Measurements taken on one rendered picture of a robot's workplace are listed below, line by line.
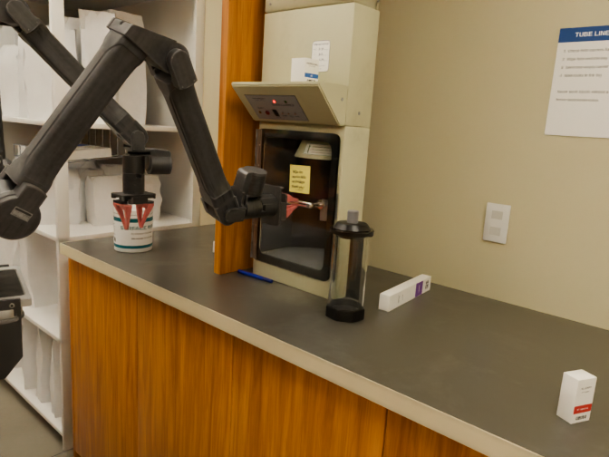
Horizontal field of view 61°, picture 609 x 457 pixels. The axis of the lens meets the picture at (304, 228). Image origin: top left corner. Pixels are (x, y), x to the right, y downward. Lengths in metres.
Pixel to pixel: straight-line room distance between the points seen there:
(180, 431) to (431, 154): 1.13
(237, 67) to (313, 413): 0.97
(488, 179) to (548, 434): 0.85
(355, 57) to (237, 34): 0.38
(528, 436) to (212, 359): 0.80
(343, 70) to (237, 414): 0.91
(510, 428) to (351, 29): 0.95
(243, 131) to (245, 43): 0.25
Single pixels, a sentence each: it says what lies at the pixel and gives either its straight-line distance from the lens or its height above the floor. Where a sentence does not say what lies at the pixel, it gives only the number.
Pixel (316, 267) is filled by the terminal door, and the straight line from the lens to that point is 1.42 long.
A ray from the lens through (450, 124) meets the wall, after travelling 1.68.
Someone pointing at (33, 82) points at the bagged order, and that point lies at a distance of 2.42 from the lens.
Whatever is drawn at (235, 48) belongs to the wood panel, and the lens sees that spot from 1.57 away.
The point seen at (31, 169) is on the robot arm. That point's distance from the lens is 0.96.
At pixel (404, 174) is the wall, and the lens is 1.75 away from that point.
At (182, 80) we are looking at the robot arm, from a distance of 1.00.
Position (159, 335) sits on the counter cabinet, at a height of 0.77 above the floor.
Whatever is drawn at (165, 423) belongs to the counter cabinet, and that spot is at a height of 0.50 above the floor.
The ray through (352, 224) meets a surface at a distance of 1.24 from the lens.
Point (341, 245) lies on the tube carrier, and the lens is 1.23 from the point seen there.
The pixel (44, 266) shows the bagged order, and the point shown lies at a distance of 2.66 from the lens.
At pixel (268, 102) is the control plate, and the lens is 1.43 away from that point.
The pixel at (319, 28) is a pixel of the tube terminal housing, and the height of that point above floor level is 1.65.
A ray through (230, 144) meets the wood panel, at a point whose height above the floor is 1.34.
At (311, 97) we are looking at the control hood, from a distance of 1.31.
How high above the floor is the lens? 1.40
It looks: 11 degrees down
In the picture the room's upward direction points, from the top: 4 degrees clockwise
